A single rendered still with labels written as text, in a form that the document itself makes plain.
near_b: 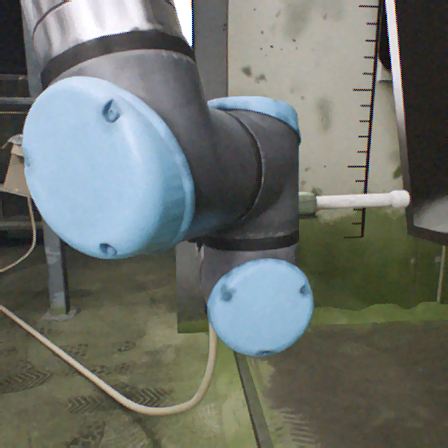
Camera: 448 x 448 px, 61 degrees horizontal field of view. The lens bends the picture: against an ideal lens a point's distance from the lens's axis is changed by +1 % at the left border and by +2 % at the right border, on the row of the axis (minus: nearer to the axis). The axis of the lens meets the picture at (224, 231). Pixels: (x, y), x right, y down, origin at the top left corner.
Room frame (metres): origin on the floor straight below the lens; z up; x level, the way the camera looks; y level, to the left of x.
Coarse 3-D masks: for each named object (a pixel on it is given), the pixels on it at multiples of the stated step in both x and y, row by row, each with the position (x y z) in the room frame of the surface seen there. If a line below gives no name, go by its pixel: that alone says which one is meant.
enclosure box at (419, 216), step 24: (408, 0) 0.79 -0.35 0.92; (432, 0) 0.80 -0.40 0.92; (408, 24) 0.79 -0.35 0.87; (432, 24) 0.80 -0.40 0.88; (408, 48) 0.79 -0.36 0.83; (432, 48) 0.80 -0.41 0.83; (408, 72) 0.79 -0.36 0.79; (432, 72) 0.80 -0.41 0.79; (408, 96) 0.79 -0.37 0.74; (432, 96) 0.80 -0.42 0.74; (408, 120) 0.79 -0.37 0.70; (432, 120) 0.80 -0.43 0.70; (408, 144) 0.80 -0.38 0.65; (432, 144) 0.80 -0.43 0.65; (408, 168) 0.77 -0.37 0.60; (432, 168) 0.80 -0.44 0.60; (408, 192) 0.78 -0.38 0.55; (432, 192) 0.81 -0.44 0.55; (408, 216) 0.79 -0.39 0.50; (432, 216) 0.81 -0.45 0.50; (432, 240) 0.72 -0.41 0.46
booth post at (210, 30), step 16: (208, 0) 1.26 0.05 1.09; (224, 0) 1.26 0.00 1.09; (208, 16) 1.26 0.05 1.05; (224, 16) 1.26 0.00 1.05; (208, 32) 1.26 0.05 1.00; (224, 32) 1.26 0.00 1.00; (208, 48) 1.26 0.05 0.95; (224, 48) 1.26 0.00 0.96; (208, 64) 1.26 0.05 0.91; (224, 64) 1.26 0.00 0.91; (208, 80) 1.26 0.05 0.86; (224, 80) 1.26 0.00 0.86; (208, 96) 1.26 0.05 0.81; (224, 96) 1.26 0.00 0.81; (176, 256) 1.25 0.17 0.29; (192, 256) 1.25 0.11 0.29; (176, 272) 1.25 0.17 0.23; (192, 272) 1.25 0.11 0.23; (192, 288) 1.25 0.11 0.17; (192, 304) 1.25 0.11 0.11; (192, 320) 1.25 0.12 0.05
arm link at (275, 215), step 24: (240, 96) 0.31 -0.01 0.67; (240, 120) 0.27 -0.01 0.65; (264, 120) 0.30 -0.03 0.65; (288, 120) 0.31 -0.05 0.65; (264, 144) 0.28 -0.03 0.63; (288, 144) 0.31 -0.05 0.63; (264, 168) 0.27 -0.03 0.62; (288, 168) 0.31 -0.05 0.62; (264, 192) 0.27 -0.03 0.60; (288, 192) 0.31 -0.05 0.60; (264, 216) 0.30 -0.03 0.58; (288, 216) 0.31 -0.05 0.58; (216, 240) 0.31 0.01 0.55; (240, 240) 0.30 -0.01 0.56; (264, 240) 0.30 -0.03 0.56; (288, 240) 0.31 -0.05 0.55
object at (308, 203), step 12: (300, 192) 0.68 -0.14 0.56; (396, 192) 0.69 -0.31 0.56; (300, 204) 0.64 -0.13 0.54; (312, 204) 0.65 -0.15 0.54; (324, 204) 0.66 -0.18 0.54; (336, 204) 0.67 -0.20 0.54; (348, 204) 0.67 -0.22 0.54; (360, 204) 0.67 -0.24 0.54; (372, 204) 0.68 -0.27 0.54; (384, 204) 0.68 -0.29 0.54; (396, 204) 0.68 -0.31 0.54; (300, 216) 0.65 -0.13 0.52; (312, 216) 0.65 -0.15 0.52
